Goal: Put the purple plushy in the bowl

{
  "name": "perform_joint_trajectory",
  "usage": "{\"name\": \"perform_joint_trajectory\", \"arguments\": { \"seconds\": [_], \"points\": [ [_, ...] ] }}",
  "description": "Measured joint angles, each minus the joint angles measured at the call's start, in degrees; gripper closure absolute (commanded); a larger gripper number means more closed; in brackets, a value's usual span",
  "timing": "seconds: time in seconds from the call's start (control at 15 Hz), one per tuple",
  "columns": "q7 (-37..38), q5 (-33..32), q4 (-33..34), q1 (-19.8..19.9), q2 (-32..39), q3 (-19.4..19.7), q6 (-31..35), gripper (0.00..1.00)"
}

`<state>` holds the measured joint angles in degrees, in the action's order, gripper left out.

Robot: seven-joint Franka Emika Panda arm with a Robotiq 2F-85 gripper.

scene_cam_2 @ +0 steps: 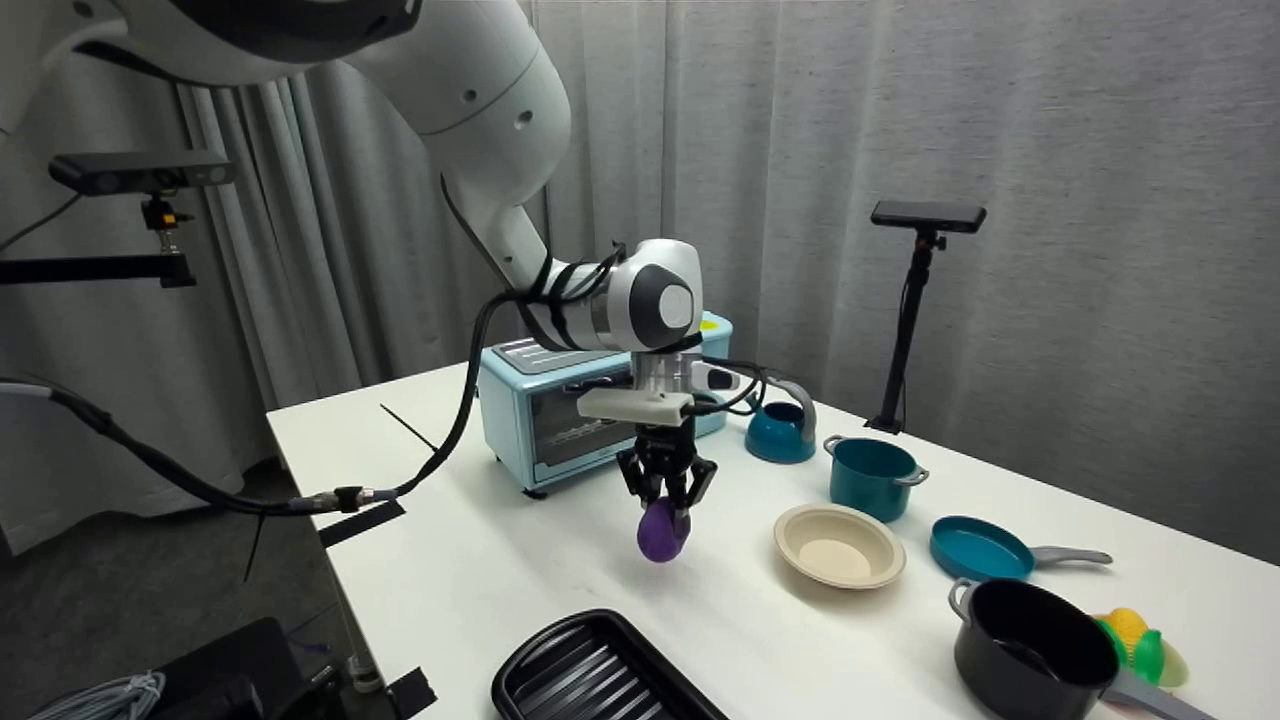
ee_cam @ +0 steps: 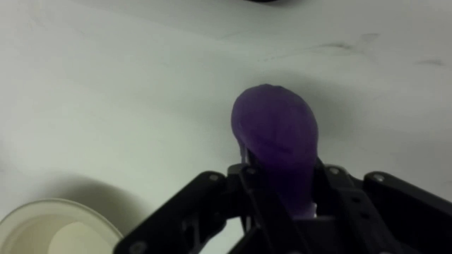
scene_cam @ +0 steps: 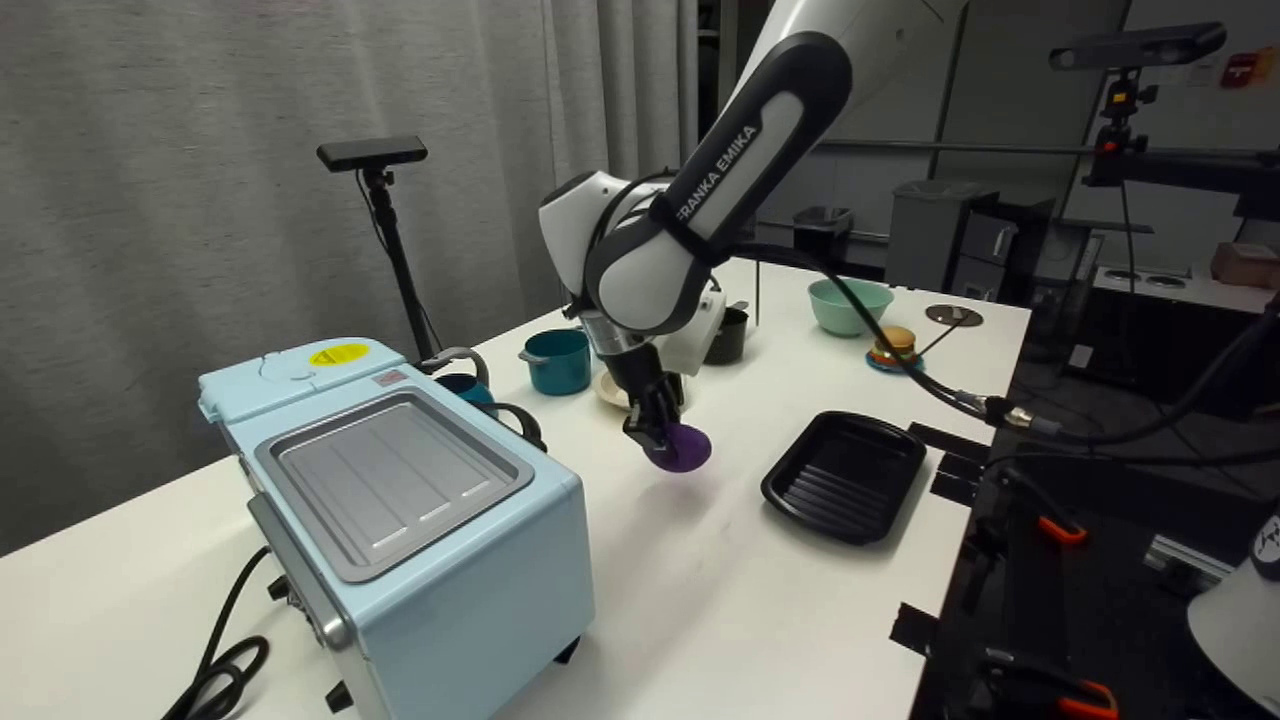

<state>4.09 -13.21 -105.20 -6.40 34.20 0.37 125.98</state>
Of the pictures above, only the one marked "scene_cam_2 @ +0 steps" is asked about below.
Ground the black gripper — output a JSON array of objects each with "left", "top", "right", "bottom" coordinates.
[{"left": 614, "top": 421, "right": 722, "bottom": 518}]

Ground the purple plushy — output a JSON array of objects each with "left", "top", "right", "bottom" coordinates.
[{"left": 632, "top": 494, "right": 696, "bottom": 567}]

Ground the beige bowl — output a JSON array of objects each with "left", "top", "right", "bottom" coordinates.
[{"left": 768, "top": 498, "right": 914, "bottom": 595}]

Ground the teal kettle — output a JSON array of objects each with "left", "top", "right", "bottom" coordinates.
[{"left": 739, "top": 373, "right": 821, "bottom": 467}]

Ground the light blue toaster oven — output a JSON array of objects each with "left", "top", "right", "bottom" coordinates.
[{"left": 477, "top": 308, "right": 735, "bottom": 498}]

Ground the black grill tray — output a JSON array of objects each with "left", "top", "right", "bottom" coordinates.
[{"left": 487, "top": 605, "right": 734, "bottom": 720}]

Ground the teal pot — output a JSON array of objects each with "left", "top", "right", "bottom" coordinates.
[{"left": 821, "top": 432, "right": 934, "bottom": 525}]

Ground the black tape strip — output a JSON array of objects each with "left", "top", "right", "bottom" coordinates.
[
  {"left": 386, "top": 665, "right": 441, "bottom": 720},
  {"left": 317, "top": 494, "right": 410, "bottom": 550}
]

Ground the teal frying pan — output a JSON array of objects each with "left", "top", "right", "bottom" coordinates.
[{"left": 927, "top": 510, "right": 1117, "bottom": 583}]

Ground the black pot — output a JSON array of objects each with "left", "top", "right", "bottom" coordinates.
[{"left": 944, "top": 577, "right": 1217, "bottom": 720}]

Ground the yellow green toy vegetable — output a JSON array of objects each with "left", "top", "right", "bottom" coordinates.
[{"left": 1091, "top": 605, "right": 1191, "bottom": 692}]

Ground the grey plastic bag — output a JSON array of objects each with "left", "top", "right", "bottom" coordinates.
[{"left": 33, "top": 666, "right": 171, "bottom": 720}]

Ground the white wrist camera block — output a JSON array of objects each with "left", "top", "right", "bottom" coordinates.
[{"left": 576, "top": 380, "right": 700, "bottom": 432}]

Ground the black camera stand pole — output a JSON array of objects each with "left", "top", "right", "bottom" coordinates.
[{"left": 863, "top": 228, "right": 954, "bottom": 437}]

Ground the black stereo camera bar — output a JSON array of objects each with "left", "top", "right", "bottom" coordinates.
[
  {"left": 868, "top": 194, "right": 993, "bottom": 234},
  {"left": 44, "top": 148, "right": 239, "bottom": 194}
]

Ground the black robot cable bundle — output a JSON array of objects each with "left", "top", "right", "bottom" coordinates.
[{"left": 0, "top": 244, "right": 632, "bottom": 525}]

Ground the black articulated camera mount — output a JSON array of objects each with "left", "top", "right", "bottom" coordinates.
[{"left": 0, "top": 191, "right": 201, "bottom": 291}]

